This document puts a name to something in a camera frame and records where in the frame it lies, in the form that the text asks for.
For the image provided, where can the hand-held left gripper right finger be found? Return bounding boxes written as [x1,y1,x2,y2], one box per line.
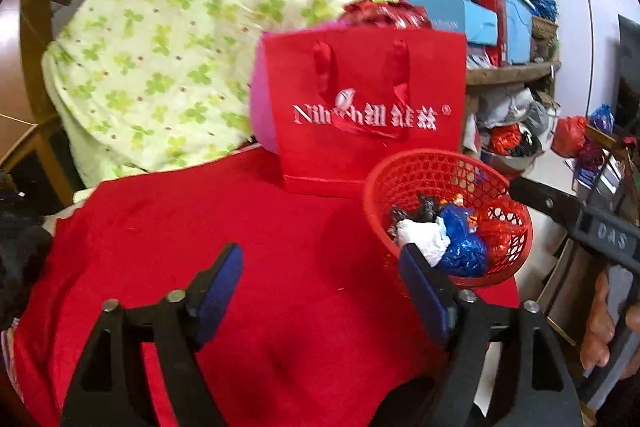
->
[399,243,586,427]

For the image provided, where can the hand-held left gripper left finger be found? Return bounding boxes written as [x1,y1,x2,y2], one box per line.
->
[60,243,245,427]

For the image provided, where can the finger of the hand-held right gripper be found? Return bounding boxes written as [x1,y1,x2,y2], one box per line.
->
[509,177,583,228]

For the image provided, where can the knotted red plastic bag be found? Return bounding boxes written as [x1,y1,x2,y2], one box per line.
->
[477,199,528,268]

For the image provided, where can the blue plastic bag ball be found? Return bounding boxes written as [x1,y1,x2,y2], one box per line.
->
[440,203,488,279]

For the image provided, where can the white tissue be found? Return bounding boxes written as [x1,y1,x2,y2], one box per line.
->
[395,217,451,268]

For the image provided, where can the black plastic bag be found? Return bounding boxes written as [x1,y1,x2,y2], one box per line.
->
[389,194,441,225]

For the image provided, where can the red plastic basket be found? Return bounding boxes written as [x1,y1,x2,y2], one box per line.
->
[363,149,533,290]

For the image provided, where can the person's right hand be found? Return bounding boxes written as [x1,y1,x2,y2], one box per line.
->
[581,268,640,380]

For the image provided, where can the metal basin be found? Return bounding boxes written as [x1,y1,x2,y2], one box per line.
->
[480,122,543,175]

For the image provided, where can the red cloth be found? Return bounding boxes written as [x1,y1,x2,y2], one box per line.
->
[12,144,521,427]

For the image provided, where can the white plastic bags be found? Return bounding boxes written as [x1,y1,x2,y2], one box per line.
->
[475,84,551,132]

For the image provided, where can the blue plastic bag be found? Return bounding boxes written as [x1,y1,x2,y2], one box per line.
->
[590,103,615,132]

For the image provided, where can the red paper gift bag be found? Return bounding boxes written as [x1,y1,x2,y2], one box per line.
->
[260,29,468,198]

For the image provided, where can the wooden shelf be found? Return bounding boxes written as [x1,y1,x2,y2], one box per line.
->
[465,61,563,86]

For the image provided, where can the pink bag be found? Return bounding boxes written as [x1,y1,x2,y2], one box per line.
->
[248,19,351,155]

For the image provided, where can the black jacket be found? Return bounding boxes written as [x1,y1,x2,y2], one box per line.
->
[0,169,53,328]

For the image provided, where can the crumpled red plastic bag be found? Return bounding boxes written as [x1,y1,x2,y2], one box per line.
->
[341,0,433,32]

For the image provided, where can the green floral quilt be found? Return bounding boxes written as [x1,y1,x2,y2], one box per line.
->
[41,0,401,190]

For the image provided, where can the wooden pillar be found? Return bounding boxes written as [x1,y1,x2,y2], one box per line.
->
[0,0,76,208]

